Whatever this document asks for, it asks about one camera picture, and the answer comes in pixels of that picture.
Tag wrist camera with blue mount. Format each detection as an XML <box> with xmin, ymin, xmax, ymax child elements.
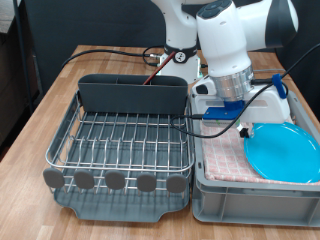
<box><xmin>191</xmin><ymin>99</ymin><xmax>248</xmax><ymax>128</ymax></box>

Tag black backdrop curtain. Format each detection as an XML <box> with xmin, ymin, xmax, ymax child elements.
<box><xmin>24</xmin><ymin>0</ymin><xmax>320</xmax><ymax>121</ymax></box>

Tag metal wire dish rack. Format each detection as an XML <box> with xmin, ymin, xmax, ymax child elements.
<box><xmin>42</xmin><ymin>89</ymin><xmax>196</xmax><ymax>196</ymax></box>

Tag brown wooden spoon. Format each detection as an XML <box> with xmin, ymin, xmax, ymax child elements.
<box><xmin>142</xmin><ymin>51</ymin><xmax>177</xmax><ymax>86</ymax></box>

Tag grey drain tray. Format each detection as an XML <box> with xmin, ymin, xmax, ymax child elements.
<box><xmin>53</xmin><ymin>109</ymin><xmax>193</xmax><ymax>224</ymax></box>

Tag blue plastic plate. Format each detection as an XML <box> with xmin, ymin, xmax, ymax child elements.
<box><xmin>243</xmin><ymin>121</ymin><xmax>320</xmax><ymax>184</ymax></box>

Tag pink checkered towel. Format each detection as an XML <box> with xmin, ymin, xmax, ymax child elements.
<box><xmin>199</xmin><ymin>118</ymin><xmax>320</xmax><ymax>186</ymax></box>

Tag black camera cable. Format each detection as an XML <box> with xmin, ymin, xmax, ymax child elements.
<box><xmin>170</xmin><ymin>43</ymin><xmax>320</xmax><ymax>139</ymax></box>

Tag blue cable strap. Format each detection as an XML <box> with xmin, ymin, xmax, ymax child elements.
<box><xmin>271</xmin><ymin>73</ymin><xmax>289</xmax><ymax>100</ymax></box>

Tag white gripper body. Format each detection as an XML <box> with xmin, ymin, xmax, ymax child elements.
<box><xmin>191</xmin><ymin>75</ymin><xmax>291</xmax><ymax>126</ymax></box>

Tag black cable with metal connector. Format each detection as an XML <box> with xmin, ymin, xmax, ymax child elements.
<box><xmin>142</xmin><ymin>45</ymin><xmax>165</xmax><ymax>67</ymax></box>

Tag dark grey utensil holder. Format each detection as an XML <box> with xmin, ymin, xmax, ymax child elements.
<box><xmin>77</xmin><ymin>73</ymin><xmax>189</xmax><ymax>116</ymax></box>

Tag thick black cable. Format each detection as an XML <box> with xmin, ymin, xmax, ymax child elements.
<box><xmin>61</xmin><ymin>49</ymin><xmax>149</xmax><ymax>69</ymax></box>

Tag dark metal pole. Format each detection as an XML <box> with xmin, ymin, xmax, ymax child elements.
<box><xmin>12</xmin><ymin>0</ymin><xmax>34</xmax><ymax>114</ymax></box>

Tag grey plastic crate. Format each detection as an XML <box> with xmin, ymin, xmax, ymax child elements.
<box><xmin>189</xmin><ymin>83</ymin><xmax>320</xmax><ymax>228</ymax></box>

